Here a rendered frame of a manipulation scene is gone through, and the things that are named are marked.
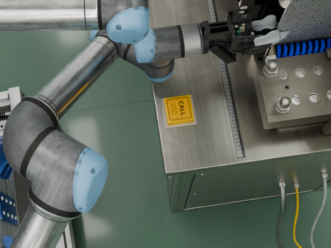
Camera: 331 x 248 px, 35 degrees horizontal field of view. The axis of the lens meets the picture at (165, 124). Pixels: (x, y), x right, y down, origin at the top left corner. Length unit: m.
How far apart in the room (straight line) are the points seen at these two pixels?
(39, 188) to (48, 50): 1.50
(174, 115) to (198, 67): 0.16
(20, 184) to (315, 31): 1.27
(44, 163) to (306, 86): 0.65
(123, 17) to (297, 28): 0.51
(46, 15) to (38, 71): 1.52
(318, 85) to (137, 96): 1.19
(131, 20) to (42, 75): 1.56
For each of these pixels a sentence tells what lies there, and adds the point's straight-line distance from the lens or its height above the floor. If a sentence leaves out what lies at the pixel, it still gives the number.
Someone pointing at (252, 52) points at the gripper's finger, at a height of 1.10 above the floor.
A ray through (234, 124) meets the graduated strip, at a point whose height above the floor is 0.90.
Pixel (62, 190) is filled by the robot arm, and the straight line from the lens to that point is 1.03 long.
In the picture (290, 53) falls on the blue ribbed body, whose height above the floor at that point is 1.04.
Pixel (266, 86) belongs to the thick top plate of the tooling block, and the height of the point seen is 1.03.
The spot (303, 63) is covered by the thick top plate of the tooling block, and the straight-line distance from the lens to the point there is 1.34.
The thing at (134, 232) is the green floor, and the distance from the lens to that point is 2.23.
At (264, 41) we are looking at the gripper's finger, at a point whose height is 1.10.
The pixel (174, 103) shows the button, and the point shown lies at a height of 0.92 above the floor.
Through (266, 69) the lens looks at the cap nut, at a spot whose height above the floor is 1.05.
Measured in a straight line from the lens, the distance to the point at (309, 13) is 1.23.
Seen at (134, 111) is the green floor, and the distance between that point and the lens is 2.34.
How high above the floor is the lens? 2.22
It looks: 73 degrees down
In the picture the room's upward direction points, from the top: 2 degrees clockwise
